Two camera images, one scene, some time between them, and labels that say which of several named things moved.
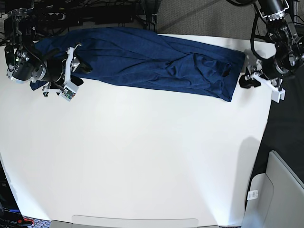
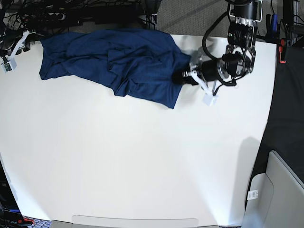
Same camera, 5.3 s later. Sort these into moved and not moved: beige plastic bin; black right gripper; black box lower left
Moved: black right gripper
Not moved: black box lower left; beige plastic bin
